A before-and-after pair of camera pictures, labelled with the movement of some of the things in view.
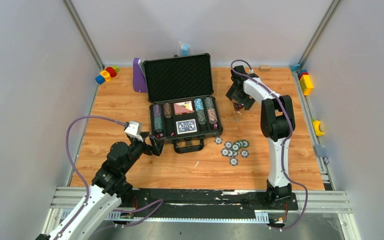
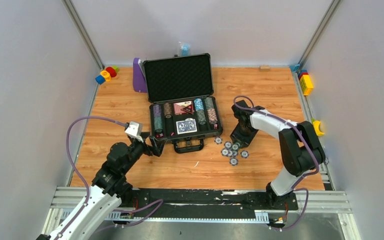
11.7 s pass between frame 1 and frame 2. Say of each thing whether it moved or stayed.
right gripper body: moved
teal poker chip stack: stayed
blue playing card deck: stayed
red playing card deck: stayed
